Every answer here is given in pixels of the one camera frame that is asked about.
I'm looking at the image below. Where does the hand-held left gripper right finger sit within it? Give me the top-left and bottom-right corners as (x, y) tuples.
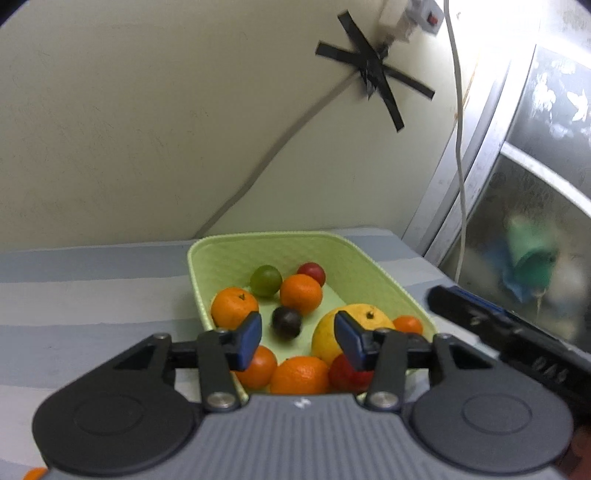
(335, 310), (522, 412)

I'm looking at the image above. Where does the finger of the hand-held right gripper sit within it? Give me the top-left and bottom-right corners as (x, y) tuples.
(427, 285), (509, 352)

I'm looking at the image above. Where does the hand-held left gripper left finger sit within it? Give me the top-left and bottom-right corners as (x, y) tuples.
(69, 311), (262, 412)

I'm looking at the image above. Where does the large yellow grapefruit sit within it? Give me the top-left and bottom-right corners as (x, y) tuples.
(311, 303), (396, 365)

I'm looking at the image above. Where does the orange mandarin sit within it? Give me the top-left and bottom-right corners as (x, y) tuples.
(270, 356), (331, 395)
(211, 287), (260, 330)
(280, 274), (323, 315)
(235, 345), (279, 389)

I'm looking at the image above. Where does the dark purple tomato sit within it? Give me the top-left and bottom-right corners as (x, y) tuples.
(270, 306), (303, 340)

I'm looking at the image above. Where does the green lime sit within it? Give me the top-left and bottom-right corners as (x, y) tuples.
(250, 265), (283, 297)

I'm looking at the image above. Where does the light green plastic basket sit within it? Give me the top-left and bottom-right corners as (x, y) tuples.
(187, 231), (438, 398)

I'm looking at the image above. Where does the person's right hand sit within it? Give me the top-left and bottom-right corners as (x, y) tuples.
(571, 422), (591, 467)

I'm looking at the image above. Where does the blurred green object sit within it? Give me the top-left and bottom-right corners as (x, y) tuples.
(501, 215), (561, 301)

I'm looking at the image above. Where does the frosted patterned window glass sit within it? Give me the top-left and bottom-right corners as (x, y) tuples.
(438, 46), (591, 356)

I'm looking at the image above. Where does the black tape cross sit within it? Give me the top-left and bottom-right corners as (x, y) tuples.
(316, 10), (435, 134)

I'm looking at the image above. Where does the white power strip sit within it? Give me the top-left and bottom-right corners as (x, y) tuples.
(378, 0), (445, 44)

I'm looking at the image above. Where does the grey power cable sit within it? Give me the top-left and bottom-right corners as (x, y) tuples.
(194, 76), (370, 238)

